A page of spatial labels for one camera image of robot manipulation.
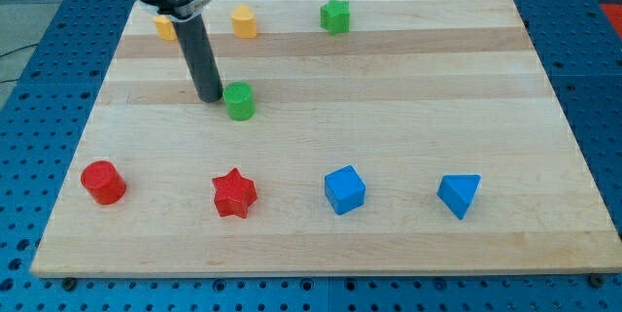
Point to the red star block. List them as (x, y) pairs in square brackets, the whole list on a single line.
[(234, 194)]

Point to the green star block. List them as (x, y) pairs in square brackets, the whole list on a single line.
[(335, 16)]

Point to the blue cube block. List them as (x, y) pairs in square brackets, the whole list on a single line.
[(344, 190)]

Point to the wooden board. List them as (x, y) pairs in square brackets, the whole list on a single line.
[(417, 89)]

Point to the green cylinder block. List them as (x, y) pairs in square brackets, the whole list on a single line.
[(239, 101)]

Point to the yellow heart block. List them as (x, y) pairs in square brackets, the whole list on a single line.
[(244, 22)]

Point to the blue triangle block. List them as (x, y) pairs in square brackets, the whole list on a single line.
[(457, 192)]

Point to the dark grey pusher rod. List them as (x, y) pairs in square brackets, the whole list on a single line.
[(195, 44)]

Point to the yellow block behind rod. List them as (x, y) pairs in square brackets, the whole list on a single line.
[(164, 28)]

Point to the red cylinder block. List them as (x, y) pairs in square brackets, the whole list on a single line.
[(103, 182)]

